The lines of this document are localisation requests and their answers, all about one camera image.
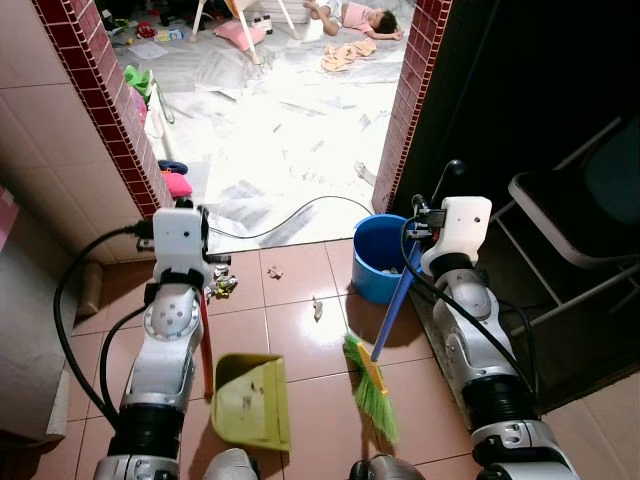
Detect yellow-green dustpan red handle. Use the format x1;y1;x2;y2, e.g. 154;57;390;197
198;285;293;453

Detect crumpled silver foil wrappers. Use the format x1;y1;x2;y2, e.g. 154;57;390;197
205;265;239;299

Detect pink and blue object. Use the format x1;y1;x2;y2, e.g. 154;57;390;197
158;160;194;199

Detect blue plastic bucket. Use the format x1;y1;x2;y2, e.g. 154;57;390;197
352;213;426;305

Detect brown cardboard tube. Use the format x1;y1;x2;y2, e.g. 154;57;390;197
80;262;104;316

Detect black folding chair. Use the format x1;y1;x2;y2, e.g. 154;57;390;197
495;115;640;336

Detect white plastic bag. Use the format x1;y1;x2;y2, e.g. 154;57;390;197
145;85;176;141

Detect green plastic toy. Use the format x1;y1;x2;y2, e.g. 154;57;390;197
123;65;156;101

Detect peach crumpled cloth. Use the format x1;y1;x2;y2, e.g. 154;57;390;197
320;40;379;73

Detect pink pillow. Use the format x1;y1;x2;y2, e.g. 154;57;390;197
213;20;269;53

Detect child in pink clothes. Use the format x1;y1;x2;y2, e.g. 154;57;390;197
305;0;404;41

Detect wooden legged chair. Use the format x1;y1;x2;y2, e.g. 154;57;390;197
190;0;301;66

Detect grey robot left foot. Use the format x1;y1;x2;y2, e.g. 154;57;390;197
200;448;261;480

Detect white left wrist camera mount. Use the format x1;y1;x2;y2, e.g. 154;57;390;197
152;207;209;276

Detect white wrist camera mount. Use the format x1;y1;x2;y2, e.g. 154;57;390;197
425;197;493;263
152;207;209;276

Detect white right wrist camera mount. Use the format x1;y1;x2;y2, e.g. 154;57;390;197
425;197;493;263

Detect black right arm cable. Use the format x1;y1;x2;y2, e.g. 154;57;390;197
400;222;541;396

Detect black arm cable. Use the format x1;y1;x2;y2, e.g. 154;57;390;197
400;222;541;396
53;226;156;406

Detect thin black floor cable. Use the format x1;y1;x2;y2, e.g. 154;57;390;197
210;194;376;242

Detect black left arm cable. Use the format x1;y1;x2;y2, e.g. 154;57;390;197
53;226;156;406

